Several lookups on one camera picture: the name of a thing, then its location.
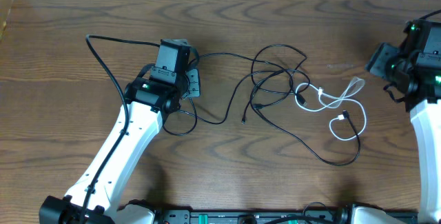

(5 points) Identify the black usb cable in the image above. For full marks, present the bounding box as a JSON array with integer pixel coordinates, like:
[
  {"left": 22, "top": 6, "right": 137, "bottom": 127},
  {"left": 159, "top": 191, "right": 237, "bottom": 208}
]
[
  {"left": 161, "top": 51, "right": 311, "bottom": 136},
  {"left": 240, "top": 43, "right": 361, "bottom": 167}
]

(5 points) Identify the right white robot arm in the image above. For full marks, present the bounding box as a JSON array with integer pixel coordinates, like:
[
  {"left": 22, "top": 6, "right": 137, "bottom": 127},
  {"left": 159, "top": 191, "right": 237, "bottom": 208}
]
[{"left": 365, "top": 17, "right": 440, "bottom": 223}]

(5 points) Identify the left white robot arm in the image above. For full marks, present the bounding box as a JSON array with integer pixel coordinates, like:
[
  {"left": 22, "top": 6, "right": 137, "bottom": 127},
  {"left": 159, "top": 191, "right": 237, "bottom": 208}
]
[{"left": 39, "top": 39, "right": 200, "bottom": 223}]

